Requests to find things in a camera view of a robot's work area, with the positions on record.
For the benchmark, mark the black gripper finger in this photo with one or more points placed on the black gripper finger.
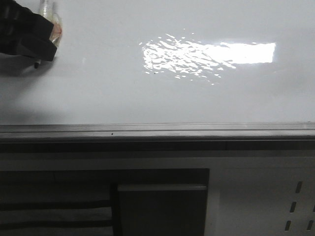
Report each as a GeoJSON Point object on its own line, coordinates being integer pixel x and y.
{"type": "Point", "coordinates": [24, 33]}

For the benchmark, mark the white whiteboard marker black tip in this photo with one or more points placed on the white whiteboard marker black tip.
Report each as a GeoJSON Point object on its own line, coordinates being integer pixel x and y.
{"type": "Point", "coordinates": [53, 22]}

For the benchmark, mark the white glossy whiteboard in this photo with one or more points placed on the white glossy whiteboard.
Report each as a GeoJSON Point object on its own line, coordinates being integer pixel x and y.
{"type": "Point", "coordinates": [169, 61]}

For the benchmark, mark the white perforated metal panel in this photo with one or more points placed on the white perforated metal panel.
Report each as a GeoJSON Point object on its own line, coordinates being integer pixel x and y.
{"type": "Point", "coordinates": [262, 194]}

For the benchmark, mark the aluminium whiteboard frame rail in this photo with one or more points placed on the aluminium whiteboard frame rail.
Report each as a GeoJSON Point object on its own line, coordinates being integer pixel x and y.
{"type": "Point", "coordinates": [161, 132]}

